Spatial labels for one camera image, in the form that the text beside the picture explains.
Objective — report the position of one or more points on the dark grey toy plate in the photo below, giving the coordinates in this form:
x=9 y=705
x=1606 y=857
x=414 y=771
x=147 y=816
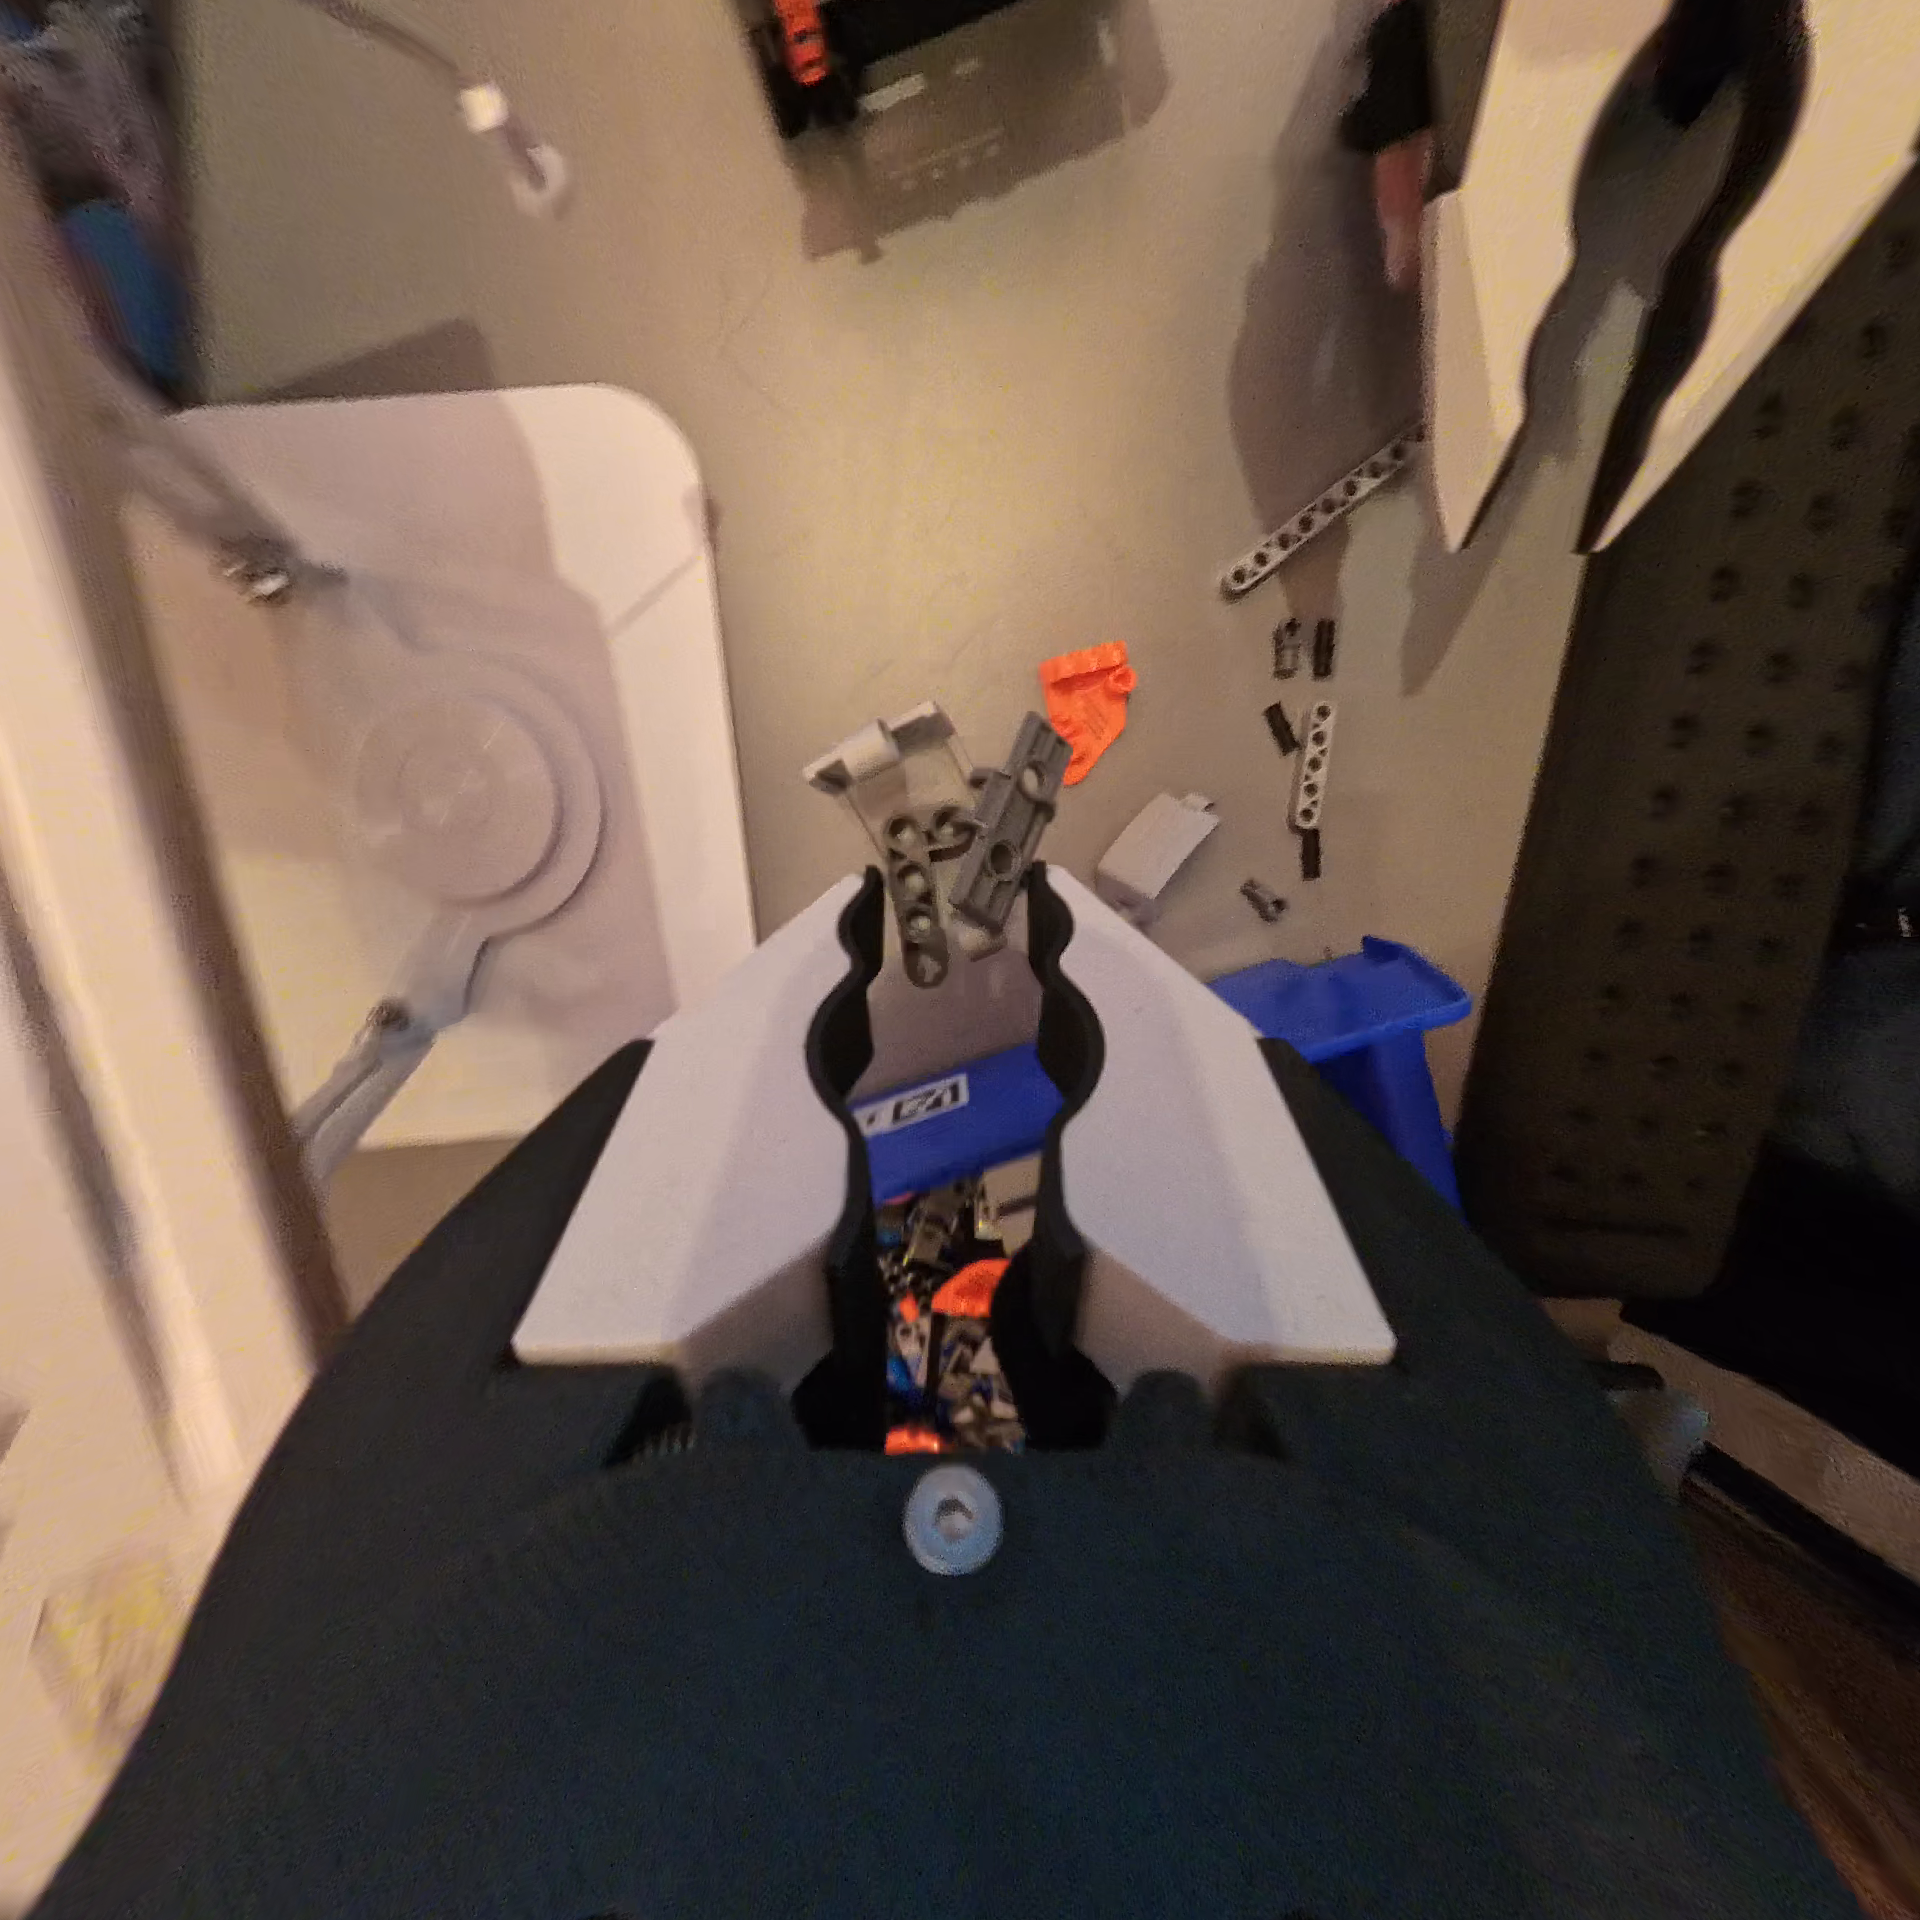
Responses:
x=1012 y=840

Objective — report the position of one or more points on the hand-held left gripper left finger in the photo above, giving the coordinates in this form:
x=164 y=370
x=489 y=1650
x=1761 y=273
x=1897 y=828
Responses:
x=691 y=1201

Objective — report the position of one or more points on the grey toy building model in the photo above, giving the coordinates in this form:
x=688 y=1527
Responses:
x=960 y=105

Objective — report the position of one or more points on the grey curved toy panel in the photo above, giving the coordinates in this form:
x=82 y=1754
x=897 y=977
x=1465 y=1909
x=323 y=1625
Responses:
x=1155 y=848

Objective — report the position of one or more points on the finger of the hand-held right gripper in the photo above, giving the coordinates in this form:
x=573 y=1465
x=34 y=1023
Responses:
x=1829 y=181
x=1499 y=299

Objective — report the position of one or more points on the long grey toy beam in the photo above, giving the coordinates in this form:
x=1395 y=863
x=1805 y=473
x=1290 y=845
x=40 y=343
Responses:
x=1320 y=509

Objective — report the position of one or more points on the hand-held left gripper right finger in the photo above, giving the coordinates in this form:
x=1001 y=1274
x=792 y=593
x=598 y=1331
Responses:
x=1213 y=1201

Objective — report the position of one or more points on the orange pointed toy panel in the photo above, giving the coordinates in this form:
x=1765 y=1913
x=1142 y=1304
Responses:
x=1089 y=705

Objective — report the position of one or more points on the blue plastic bin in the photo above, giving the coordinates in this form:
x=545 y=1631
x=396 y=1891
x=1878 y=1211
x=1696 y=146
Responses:
x=1348 y=1020

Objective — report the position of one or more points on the grey toy beam with holes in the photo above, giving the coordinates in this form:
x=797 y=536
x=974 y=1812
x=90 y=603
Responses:
x=1315 y=764

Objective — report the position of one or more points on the white desk stand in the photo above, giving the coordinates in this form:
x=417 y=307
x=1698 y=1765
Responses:
x=598 y=599

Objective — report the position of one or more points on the pile of toy building parts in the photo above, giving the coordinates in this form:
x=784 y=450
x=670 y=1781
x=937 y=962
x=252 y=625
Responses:
x=944 y=1349

